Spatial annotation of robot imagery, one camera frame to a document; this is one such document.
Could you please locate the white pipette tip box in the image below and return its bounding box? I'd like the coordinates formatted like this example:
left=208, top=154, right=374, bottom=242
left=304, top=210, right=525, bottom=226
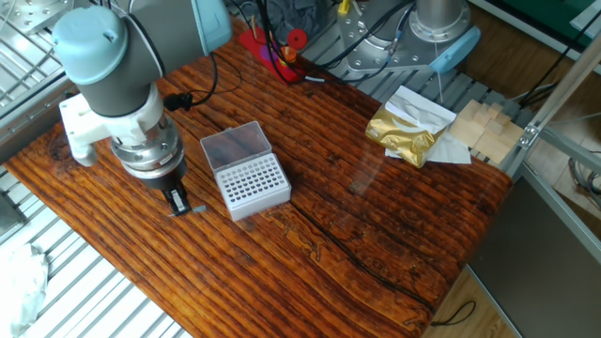
left=200, top=120, right=293, bottom=223

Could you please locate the grey cloth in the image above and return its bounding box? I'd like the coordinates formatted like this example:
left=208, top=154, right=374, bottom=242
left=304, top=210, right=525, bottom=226
left=229, top=0, right=332, bottom=37

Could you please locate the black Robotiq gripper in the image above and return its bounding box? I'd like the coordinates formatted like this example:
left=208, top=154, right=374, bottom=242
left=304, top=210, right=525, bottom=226
left=140, top=159, right=193, bottom=218

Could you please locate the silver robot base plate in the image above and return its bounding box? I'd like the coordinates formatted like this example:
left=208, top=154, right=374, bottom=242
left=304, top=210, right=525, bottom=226
left=336, top=0, right=426, bottom=79

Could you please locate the aluminium frame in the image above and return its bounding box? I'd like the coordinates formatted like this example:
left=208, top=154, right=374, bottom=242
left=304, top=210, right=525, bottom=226
left=500, top=32, right=601, bottom=264

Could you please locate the red ring stacking toy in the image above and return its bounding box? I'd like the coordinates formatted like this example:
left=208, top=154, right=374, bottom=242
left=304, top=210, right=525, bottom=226
left=237, top=14, right=307, bottom=86

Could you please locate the wooden block puzzle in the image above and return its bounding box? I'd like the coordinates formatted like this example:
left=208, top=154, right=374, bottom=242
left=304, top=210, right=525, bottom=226
left=448, top=98, right=526, bottom=165

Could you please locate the silver mounting plate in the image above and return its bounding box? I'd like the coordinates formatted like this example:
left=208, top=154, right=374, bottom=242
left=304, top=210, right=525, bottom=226
left=0, top=0, right=74, bottom=37

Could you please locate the red toy ring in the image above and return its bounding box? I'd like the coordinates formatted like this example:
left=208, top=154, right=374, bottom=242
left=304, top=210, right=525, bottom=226
left=286, top=27, right=309, bottom=51

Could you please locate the crumpled white cloth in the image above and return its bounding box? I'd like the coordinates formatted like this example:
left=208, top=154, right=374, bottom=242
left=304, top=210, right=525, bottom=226
left=0, top=242, right=51, bottom=338

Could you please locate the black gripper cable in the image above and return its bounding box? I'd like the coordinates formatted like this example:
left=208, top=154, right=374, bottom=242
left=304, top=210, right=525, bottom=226
left=162, top=51, right=220, bottom=113

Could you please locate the grey panel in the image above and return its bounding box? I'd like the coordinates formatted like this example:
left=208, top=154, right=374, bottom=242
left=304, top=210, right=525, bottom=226
left=468, top=176, right=601, bottom=338

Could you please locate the translucent medium pipette tip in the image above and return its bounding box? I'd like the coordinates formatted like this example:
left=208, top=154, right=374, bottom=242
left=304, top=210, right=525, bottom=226
left=167, top=204, right=208, bottom=219

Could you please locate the black cord loop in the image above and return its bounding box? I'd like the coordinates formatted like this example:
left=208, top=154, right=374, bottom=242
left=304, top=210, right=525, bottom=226
left=429, top=300, right=478, bottom=329

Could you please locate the grey cable coil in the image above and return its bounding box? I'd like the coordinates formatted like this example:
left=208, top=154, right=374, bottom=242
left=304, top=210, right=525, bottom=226
left=566, top=152, right=601, bottom=210

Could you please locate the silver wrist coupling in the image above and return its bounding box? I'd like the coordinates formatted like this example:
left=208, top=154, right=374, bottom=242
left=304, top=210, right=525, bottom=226
left=110, top=116, right=184, bottom=179

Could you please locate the black cable with grey sleeve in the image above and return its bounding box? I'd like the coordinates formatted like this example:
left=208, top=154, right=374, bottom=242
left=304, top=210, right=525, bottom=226
left=255, top=0, right=326, bottom=88

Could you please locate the gold tissue pack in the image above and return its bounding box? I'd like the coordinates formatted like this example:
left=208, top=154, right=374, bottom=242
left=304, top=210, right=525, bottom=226
left=364, top=84, right=473, bottom=169

